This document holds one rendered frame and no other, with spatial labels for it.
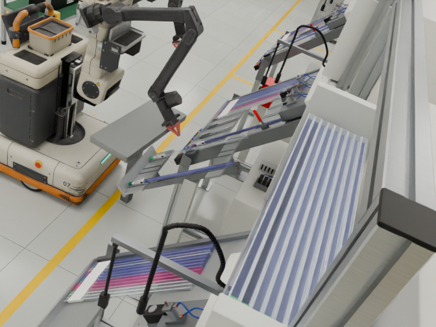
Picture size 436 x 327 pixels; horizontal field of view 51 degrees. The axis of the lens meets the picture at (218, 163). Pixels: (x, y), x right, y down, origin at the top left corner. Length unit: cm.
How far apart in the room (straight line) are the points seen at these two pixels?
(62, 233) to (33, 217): 20
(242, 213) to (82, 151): 108
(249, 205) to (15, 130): 139
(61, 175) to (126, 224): 48
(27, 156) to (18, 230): 42
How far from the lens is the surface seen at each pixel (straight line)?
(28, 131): 274
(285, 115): 200
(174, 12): 205
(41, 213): 284
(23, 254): 265
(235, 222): 235
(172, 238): 222
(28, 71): 254
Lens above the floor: 207
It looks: 36 degrees down
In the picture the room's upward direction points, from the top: 20 degrees clockwise
